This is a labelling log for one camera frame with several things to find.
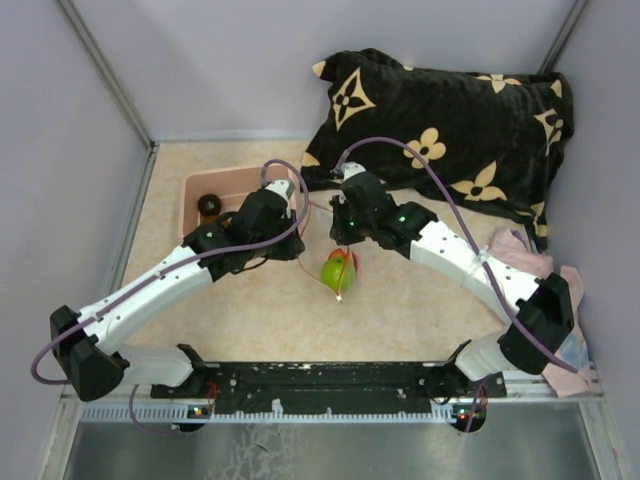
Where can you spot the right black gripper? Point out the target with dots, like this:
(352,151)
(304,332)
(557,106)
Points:
(339,205)

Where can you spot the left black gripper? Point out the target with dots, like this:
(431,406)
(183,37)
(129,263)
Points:
(293,248)

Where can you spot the red apple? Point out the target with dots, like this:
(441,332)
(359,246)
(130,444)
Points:
(341,252)

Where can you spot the pink plastic bin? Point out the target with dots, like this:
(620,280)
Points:
(232,186)

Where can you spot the dark purple plum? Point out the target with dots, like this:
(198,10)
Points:
(209,205)

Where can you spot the clear zip top bag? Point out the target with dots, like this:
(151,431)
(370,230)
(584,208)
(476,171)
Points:
(316,276)

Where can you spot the light green apple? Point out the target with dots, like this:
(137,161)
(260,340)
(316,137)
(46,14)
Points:
(338,273)

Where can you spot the brown kiwi fruit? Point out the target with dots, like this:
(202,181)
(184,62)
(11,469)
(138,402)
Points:
(222,219)

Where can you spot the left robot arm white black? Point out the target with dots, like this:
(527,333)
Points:
(94,352)

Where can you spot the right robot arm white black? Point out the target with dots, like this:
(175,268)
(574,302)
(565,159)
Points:
(421,237)

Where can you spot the black floral blanket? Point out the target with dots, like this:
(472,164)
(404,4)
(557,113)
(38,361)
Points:
(493,142)

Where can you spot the pink cloth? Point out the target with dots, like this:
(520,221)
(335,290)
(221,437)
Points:
(551,316)

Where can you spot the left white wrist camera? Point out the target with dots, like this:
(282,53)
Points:
(285,188)

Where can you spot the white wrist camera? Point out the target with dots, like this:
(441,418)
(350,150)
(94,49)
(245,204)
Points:
(285,188)
(348,170)

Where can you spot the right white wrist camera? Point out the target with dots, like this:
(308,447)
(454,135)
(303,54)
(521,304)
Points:
(348,170)

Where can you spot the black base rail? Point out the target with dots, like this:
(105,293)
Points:
(317,388)

